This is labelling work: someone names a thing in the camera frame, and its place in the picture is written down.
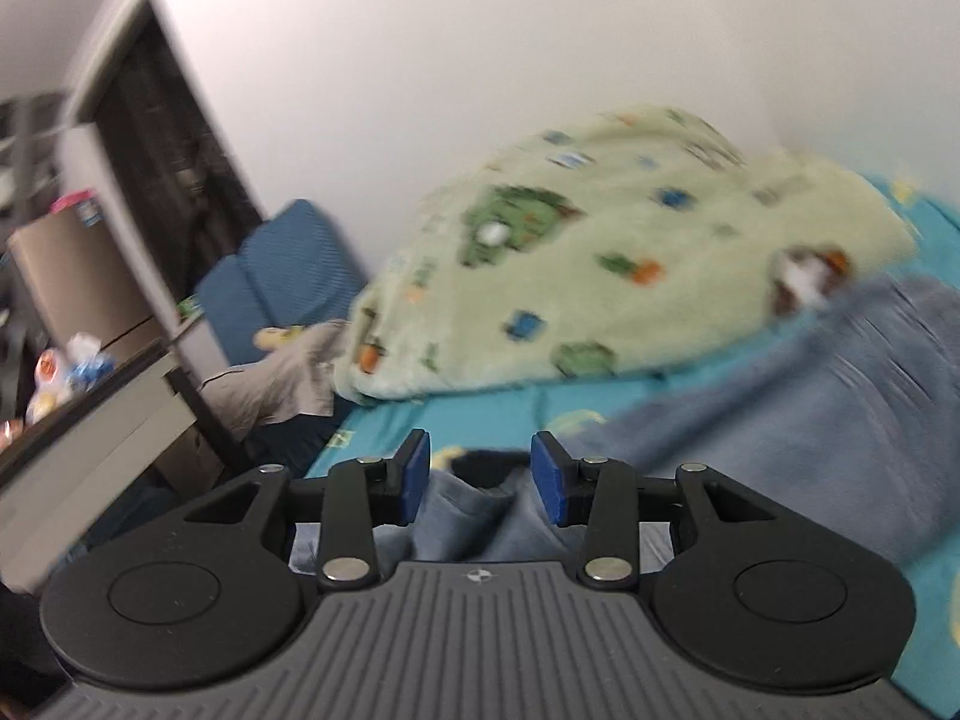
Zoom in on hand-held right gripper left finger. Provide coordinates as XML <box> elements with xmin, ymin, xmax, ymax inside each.
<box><xmin>184</xmin><ymin>429</ymin><xmax>432</xmax><ymax>592</ymax></box>

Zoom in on white and black desk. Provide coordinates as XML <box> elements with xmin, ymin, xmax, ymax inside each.
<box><xmin>0</xmin><ymin>337</ymin><xmax>250</xmax><ymax>595</ymax></box>

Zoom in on white and orange snack bag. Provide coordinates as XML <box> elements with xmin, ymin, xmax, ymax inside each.
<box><xmin>25</xmin><ymin>347</ymin><xmax>74</xmax><ymax>422</ymax></box>

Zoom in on yellow plush toy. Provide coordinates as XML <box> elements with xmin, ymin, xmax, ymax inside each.
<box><xmin>253</xmin><ymin>324</ymin><xmax>305</xmax><ymax>353</ymax></box>

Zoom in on small blue cushion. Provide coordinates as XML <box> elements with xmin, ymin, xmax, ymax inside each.
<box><xmin>196</xmin><ymin>259</ymin><xmax>265</xmax><ymax>366</ymax></box>

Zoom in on grey cloth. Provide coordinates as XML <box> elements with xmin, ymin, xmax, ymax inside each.
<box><xmin>199</xmin><ymin>319</ymin><xmax>355</xmax><ymax>441</ymax></box>

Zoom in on green printed fleece blanket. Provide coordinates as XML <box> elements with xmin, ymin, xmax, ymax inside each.
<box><xmin>334</xmin><ymin>106</ymin><xmax>922</xmax><ymax>402</ymax></box>

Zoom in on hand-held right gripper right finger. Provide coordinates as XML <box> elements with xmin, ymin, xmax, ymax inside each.
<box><xmin>529</xmin><ymin>431</ymin><xmax>777</xmax><ymax>590</ymax></box>

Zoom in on pink packet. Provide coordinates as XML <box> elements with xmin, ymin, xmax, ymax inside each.
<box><xmin>51</xmin><ymin>190</ymin><xmax>103</xmax><ymax>230</ymax></box>

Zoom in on large blue cushion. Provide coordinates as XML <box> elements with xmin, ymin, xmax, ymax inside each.
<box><xmin>238</xmin><ymin>199</ymin><xmax>367</xmax><ymax>332</ymax></box>

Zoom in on dark window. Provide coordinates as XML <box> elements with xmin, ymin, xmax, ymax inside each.
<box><xmin>75</xmin><ymin>0</ymin><xmax>269</xmax><ymax>295</ymax></box>

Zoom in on white and blue snack bag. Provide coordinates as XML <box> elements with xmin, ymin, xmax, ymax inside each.
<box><xmin>64</xmin><ymin>332</ymin><xmax>115</xmax><ymax>392</ymax></box>

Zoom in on brown cardboard box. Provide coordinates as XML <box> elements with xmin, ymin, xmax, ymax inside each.
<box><xmin>7</xmin><ymin>202</ymin><xmax>164</xmax><ymax>362</ymax></box>

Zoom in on blue denim pants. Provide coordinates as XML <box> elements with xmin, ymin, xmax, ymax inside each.
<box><xmin>289</xmin><ymin>274</ymin><xmax>960</xmax><ymax>580</ymax></box>

